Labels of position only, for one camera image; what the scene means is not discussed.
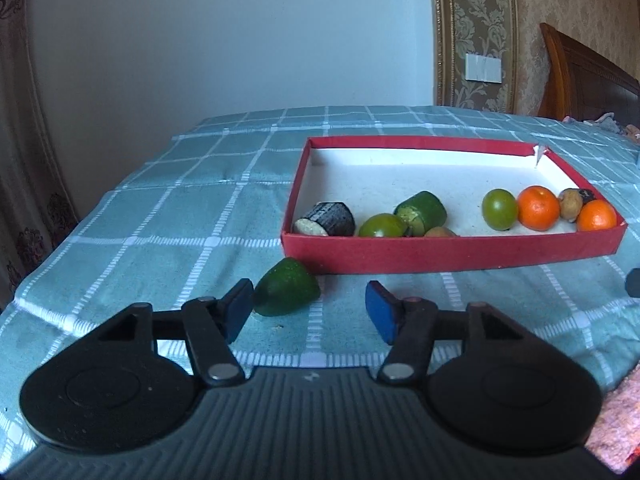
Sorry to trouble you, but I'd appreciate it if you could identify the green cucumber cut piece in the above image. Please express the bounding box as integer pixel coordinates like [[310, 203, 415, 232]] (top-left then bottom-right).
[[394, 191, 448, 236]]

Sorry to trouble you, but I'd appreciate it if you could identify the dark cylinder piece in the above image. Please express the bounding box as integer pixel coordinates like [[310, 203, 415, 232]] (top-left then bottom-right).
[[292, 202, 356, 236], [578, 188, 596, 205]]

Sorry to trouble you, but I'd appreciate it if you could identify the green cucumber end piece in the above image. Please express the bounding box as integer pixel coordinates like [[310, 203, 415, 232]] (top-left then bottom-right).
[[253, 257, 321, 316]]

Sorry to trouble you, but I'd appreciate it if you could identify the white wall switch panel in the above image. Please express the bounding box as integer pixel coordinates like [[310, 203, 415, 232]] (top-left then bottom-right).
[[464, 53, 502, 84]]

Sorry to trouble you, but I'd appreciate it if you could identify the ornate wallpaper panel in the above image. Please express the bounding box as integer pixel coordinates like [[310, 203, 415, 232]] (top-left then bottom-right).
[[434, 0, 518, 113]]

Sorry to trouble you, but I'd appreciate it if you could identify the orange mandarin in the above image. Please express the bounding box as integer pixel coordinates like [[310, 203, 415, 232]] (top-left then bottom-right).
[[576, 200, 617, 232], [516, 185, 560, 232]]

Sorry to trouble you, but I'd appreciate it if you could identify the pink floral towel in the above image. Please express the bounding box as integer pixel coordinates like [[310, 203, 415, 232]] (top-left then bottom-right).
[[586, 365, 640, 474]]

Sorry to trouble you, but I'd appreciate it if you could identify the wooden bed headboard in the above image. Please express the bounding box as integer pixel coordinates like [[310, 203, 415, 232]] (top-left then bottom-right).
[[538, 23, 639, 126]]

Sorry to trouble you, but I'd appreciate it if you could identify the brown longan fruit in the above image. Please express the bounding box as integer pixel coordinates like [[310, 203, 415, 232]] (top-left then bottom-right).
[[558, 188, 584, 223]]

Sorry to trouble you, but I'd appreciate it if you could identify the patterned brown curtain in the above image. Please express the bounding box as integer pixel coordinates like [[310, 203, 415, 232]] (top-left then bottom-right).
[[1, 0, 78, 307]]

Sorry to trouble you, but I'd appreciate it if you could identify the green tomato small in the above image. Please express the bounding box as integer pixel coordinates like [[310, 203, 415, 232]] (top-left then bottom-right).
[[358, 212, 410, 237]]

